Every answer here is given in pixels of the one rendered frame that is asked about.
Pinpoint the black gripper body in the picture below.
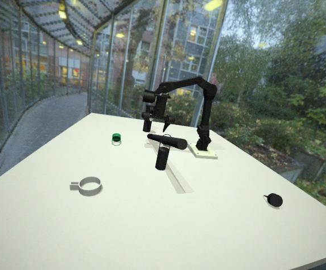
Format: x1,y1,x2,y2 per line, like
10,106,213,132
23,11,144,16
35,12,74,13
142,104,175,123

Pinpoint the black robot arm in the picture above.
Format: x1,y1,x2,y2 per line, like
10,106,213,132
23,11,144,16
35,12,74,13
143,76,218,151

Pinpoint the grey metal ring clamp with tab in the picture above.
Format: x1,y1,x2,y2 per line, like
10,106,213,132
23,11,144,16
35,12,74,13
69,176,102,197

